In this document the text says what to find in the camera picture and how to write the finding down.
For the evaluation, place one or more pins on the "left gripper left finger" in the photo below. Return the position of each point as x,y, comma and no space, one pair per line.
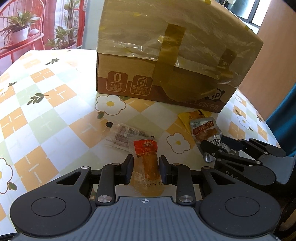
112,175

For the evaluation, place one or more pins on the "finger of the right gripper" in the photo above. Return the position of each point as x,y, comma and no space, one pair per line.
224,150
253,147

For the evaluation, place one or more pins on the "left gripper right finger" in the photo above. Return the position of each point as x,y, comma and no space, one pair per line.
178,175

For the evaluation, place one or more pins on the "silver red snack packet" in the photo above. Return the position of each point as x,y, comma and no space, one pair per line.
207,129

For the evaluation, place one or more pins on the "red orange sausage packet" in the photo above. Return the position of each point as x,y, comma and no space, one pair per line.
146,178

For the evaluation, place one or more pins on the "clear striped snack packet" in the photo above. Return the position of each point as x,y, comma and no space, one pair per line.
120,136

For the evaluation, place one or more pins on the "small yellow snack packet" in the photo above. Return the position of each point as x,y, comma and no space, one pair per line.
193,115

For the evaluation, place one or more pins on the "blue curtain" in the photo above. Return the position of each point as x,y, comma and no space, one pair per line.
282,123

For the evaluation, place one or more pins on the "wooden door panel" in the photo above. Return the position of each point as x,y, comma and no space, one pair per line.
272,75

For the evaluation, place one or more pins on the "checkered floral tablecloth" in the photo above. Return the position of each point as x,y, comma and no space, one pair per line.
53,121

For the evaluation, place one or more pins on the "cardboard box with plastic liner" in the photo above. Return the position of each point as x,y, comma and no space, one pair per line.
189,53

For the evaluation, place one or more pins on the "black framed window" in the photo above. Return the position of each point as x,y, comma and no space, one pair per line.
251,12

